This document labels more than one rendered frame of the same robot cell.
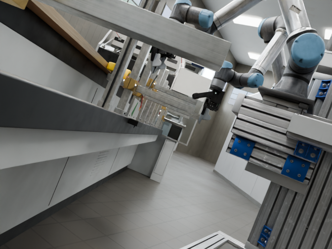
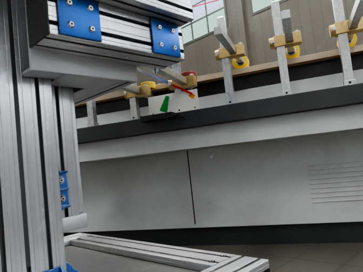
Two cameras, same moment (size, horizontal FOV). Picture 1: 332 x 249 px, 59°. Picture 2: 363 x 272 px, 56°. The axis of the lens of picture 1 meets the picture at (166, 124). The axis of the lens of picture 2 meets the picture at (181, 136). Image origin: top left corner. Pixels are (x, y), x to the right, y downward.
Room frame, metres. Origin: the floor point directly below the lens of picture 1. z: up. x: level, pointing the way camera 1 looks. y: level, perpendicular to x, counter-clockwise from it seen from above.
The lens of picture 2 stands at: (2.02, -1.39, 0.47)
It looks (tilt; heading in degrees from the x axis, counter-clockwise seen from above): 4 degrees up; 106
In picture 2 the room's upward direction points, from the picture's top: 6 degrees counter-clockwise
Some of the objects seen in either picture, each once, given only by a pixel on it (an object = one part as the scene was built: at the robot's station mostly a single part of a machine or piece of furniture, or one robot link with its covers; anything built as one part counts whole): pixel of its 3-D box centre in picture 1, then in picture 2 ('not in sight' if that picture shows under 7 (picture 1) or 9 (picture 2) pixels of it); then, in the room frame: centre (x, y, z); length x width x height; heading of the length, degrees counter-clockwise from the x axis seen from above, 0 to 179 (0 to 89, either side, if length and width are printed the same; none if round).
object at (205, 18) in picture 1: (200, 19); not in sight; (1.32, 0.04, 1.24); 0.11 x 0.11 x 0.08; 71
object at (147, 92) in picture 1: (150, 94); (131, 89); (1.36, 0.12, 0.84); 0.43 x 0.03 x 0.04; 86
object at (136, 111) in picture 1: (135, 109); (172, 103); (1.54, 0.18, 0.75); 0.26 x 0.01 x 0.10; 176
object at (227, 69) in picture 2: (146, 92); (226, 66); (1.82, 0.18, 0.88); 0.03 x 0.03 x 0.48; 86
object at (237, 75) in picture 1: (237, 79); not in sight; (1.62, -0.28, 1.12); 0.11 x 0.11 x 0.08; 29
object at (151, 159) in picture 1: (135, 101); not in sight; (4.49, 0.57, 0.95); 1.65 x 0.70 x 1.90; 86
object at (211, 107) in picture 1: (213, 99); not in sight; (1.59, -0.19, 0.97); 0.09 x 0.08 x 0.12; 86
